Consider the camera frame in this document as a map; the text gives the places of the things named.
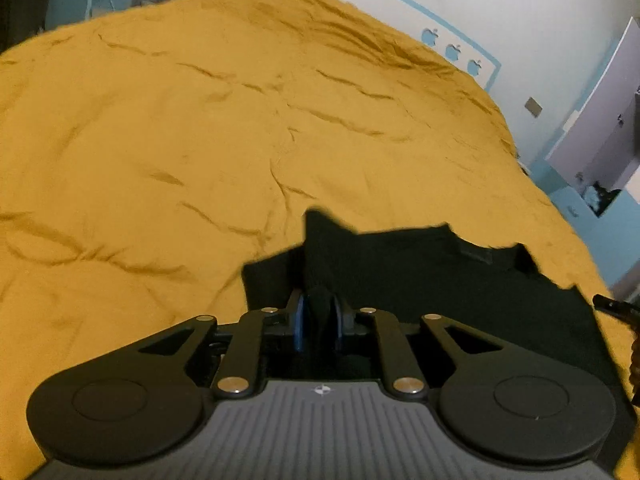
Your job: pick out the black long-sleeved sweater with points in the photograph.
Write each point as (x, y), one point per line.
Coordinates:
(425, 270)

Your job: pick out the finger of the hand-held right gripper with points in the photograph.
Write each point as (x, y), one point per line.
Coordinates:
(617, 309)

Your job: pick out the lilac wardrobe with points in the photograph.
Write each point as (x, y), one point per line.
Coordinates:
(600, 130)

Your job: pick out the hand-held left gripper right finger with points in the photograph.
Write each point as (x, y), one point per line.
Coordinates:
(338, 322)

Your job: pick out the grey wall switch plate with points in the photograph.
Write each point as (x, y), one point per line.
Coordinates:
(533, 107)

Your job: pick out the white and blue headboard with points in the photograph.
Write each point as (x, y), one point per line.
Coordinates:
(380, 15)

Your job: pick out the light blue drawer cabinet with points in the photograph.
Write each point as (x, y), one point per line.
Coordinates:
(575, 205)

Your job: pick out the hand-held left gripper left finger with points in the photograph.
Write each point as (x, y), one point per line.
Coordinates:
(298, 321)

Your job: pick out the yellow quilted bed cover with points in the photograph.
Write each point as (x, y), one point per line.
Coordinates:
(150, 160)

